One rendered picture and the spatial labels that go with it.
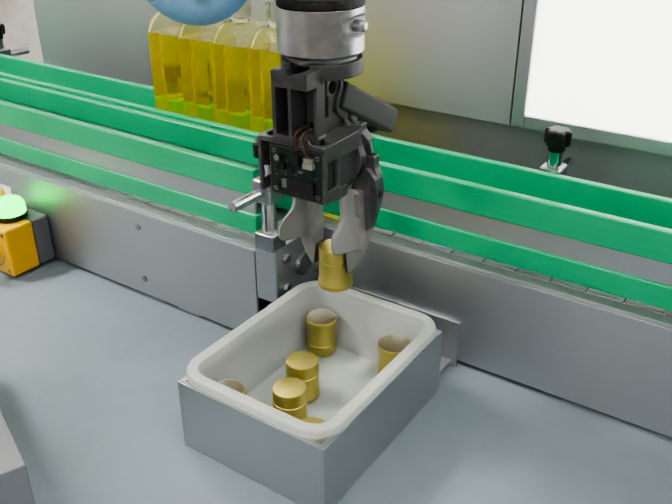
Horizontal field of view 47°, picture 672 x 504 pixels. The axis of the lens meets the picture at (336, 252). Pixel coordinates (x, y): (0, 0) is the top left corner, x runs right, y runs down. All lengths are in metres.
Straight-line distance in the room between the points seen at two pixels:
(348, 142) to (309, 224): 0.12
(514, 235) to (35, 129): 0.66
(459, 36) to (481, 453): 0.49
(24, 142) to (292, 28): 0.61
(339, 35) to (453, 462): 0.42
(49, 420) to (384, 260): 0.40
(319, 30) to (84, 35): 0.88
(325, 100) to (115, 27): 0.78
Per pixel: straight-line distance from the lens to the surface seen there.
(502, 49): 0.95
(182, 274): 0.98
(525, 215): 0.81
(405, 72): 1.02
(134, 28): 1.37
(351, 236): 0.72
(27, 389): 0.93
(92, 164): 1.07
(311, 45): 0.65
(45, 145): 1.14
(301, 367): 0.79
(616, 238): 0.79
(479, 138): 1.03
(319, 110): 0.66
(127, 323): 1.01
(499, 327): 0.86
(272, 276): 0.87
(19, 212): 1.14
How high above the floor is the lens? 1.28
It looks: 28 degrees down
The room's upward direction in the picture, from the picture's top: straight up
